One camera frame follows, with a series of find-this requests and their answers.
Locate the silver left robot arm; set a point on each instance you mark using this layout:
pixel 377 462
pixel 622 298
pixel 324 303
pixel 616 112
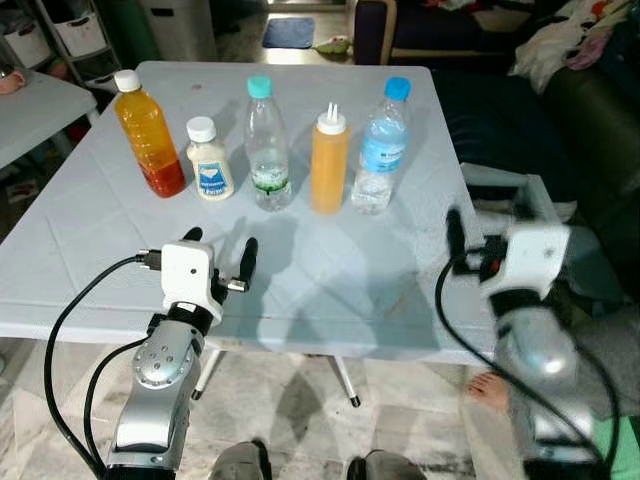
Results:
pixel 165 360

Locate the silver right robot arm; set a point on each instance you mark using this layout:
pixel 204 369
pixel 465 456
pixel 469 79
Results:
pixel 535 360

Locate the dark blue wooden-frame sofa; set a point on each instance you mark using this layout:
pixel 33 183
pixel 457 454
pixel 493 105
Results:
pixel 440 25

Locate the person's bare foot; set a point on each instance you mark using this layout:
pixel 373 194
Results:
pixel 490 390

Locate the dark green sofa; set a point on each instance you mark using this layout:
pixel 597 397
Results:
pixel 590 140

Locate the water bottle blue cap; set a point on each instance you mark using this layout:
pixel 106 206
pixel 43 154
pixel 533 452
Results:
pixel 382 150

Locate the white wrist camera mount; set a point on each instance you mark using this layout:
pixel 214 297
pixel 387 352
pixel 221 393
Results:
pixel 187 270
pixel 530 255

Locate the green plastic stool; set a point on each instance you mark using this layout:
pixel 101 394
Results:
pixel 622 450

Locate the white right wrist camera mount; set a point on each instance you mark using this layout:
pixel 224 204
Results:
pixel 530 255

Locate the grey plastic stool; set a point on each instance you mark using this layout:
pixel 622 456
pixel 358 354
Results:
pixel 515 190

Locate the grey bin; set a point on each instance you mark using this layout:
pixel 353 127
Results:
pixel 180 28

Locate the green tank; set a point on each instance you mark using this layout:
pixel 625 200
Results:
pixel 130 30

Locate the clear bottle teal cap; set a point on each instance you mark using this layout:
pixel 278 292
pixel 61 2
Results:
pixel 268 150

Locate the storage rack white bins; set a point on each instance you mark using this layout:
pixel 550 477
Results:
pixel 80 35

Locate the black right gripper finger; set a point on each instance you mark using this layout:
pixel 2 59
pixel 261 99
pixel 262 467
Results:
pixel 456 235

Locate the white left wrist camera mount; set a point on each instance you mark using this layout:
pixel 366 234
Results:
pixel 187 270

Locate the orange juice bottle white cap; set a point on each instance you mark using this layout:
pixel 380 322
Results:
pixel 150 140

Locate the person's leg grey trousers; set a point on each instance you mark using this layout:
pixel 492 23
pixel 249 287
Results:
pixel 610 360

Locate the small cream sauce bottle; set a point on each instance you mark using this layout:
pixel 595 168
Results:
pixel 210 170

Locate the blue floor mat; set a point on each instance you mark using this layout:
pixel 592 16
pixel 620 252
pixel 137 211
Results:
pixel 289 32

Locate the pile of clothes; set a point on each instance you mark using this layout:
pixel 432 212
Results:
pixel 545 50

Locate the robot right leg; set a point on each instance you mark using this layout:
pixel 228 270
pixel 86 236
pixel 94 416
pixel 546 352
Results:
pixel 390 466

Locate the orange squeeze bottle white nozzle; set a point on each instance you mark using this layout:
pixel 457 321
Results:
pixel 329 165

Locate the white plastic table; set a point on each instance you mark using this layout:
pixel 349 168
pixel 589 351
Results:
pixel 40 115
pixel 300 270

